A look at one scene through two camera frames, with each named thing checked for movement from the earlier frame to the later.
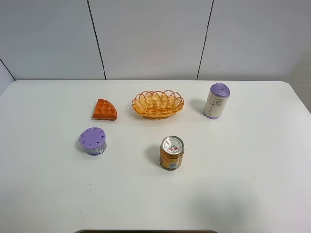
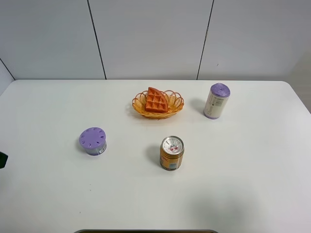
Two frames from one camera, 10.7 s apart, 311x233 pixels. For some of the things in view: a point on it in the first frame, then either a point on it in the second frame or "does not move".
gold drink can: x=171 y=153 does not move
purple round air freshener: x=93 y=140 does not move
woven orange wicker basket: x=158 y=105 does not move
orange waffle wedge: x=104 y=110 to x=156 y=101
